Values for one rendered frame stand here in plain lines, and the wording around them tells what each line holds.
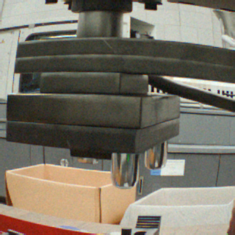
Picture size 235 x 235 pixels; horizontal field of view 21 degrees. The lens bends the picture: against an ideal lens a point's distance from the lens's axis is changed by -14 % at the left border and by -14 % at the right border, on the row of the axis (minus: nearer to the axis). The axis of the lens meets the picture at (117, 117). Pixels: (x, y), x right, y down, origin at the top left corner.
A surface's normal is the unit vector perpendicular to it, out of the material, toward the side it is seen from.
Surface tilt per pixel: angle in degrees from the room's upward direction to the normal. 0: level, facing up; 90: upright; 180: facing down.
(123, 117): 90
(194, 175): 90
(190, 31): 90
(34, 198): 87
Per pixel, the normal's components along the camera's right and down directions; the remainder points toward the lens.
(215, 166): -0.29, 0.04
